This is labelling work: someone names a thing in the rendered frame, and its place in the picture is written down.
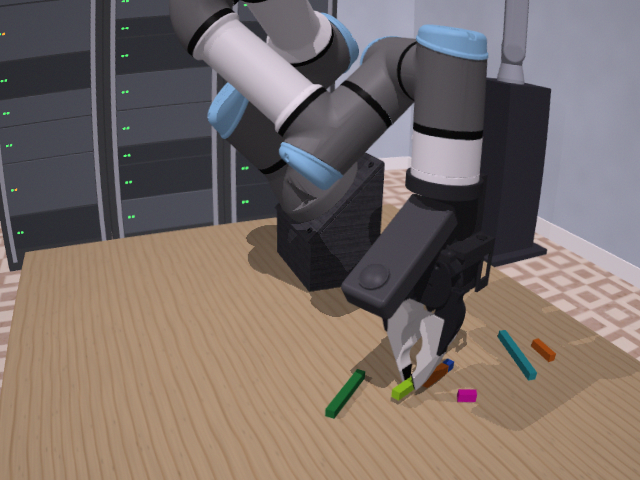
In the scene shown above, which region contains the small magenta block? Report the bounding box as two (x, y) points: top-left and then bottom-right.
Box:
(457, 389), (477, 402)

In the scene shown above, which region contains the turquoise rod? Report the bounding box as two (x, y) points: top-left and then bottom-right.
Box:
(498, 330), (537, 381)

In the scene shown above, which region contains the orange rod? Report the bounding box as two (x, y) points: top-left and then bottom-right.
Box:
(531, 338), (556, 362)
(422, 363), (449, 388)

